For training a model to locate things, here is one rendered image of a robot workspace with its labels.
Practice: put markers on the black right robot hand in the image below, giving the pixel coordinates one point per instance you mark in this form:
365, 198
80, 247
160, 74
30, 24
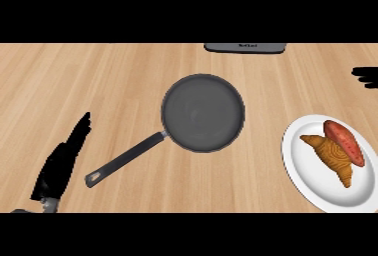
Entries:
367, 75

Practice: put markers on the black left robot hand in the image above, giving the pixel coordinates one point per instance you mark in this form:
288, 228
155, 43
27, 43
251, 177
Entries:
61, 160

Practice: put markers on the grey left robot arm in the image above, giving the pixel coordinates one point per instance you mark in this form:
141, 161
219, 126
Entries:
45, 206

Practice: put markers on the reddish sweet potato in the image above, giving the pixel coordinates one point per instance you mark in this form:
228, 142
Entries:
344, 141

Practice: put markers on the white plate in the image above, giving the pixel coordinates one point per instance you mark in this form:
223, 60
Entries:
315, 173

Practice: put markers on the dark grey frying pan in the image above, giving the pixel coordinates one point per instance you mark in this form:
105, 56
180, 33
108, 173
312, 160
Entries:
203, 113

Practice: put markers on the brown croissant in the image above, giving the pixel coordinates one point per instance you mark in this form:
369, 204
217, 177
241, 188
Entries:
333, 158

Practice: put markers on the dark grey appliance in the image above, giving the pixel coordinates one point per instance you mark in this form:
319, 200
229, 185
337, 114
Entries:
244, 47

